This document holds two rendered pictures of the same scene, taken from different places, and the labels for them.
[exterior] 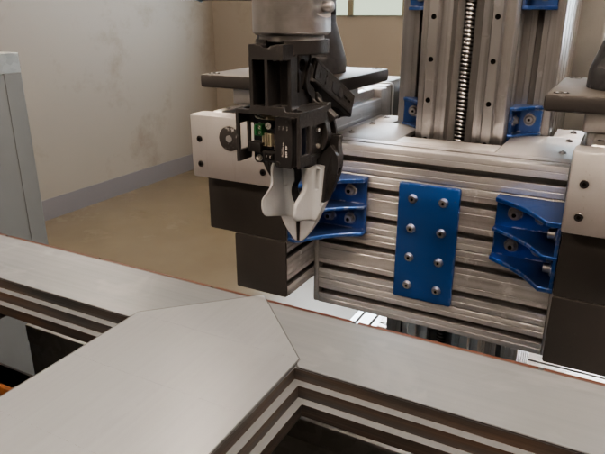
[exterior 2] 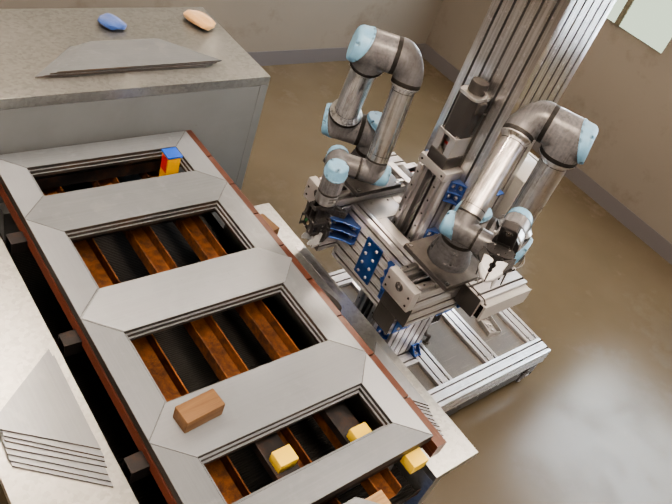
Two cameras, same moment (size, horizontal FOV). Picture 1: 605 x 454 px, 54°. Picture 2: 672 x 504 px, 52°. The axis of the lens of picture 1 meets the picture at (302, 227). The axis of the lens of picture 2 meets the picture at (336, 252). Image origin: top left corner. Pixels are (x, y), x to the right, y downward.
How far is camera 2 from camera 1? 1.84 m
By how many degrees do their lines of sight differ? 22
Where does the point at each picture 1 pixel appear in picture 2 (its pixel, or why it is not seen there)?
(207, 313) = (274, 256)
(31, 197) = (250, 136)
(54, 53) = not seen: outside the picture
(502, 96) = (422, 225)
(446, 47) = (413, 196)
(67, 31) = not seen: outside the picture
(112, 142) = (334, 21)
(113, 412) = (240, 273)
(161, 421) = (248, 280)
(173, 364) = (257, 267)
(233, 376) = (268, 278)
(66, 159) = (294, 26)
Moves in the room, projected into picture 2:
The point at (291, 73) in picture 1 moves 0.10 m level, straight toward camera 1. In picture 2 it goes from (317, 213) to (304, 228)
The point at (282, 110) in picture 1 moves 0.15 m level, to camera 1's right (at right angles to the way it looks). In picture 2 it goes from (311, 221) to (350, 242)
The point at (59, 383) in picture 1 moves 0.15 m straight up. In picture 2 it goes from (232, 259) to (241, 226)
